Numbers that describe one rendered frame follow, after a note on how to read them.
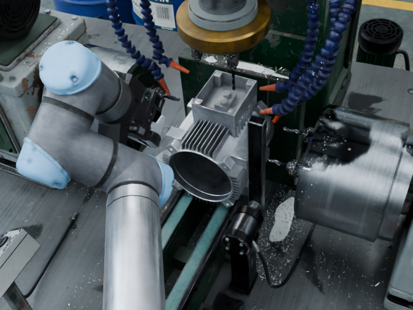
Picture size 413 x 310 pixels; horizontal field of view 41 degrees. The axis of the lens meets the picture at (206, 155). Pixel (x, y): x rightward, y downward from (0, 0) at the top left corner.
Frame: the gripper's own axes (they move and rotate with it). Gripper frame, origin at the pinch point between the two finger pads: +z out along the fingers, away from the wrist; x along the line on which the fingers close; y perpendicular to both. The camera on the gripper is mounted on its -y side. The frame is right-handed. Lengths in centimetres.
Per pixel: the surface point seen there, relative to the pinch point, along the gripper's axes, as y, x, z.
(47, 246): -28.1, 29.0, 25.7
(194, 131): 6.7, -3.3, 10.6
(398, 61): 83, -32, 134
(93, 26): 45, 69, 67
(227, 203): -4.6, -12.1, 21.3
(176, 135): 5.5, 1.5, 13.4
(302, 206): -1.2, -28.9, 13.3
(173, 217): -11.3, -1.1, 21.8
